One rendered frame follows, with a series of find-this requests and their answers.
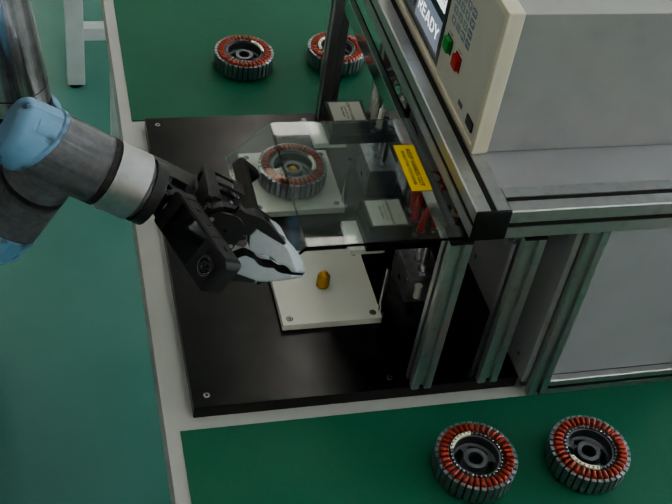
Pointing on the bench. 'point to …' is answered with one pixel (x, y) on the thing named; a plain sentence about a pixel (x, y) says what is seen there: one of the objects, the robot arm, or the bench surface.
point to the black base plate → (239, 298)
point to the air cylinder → (405, 261)
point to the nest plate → (301, 306)
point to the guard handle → (244, 171)
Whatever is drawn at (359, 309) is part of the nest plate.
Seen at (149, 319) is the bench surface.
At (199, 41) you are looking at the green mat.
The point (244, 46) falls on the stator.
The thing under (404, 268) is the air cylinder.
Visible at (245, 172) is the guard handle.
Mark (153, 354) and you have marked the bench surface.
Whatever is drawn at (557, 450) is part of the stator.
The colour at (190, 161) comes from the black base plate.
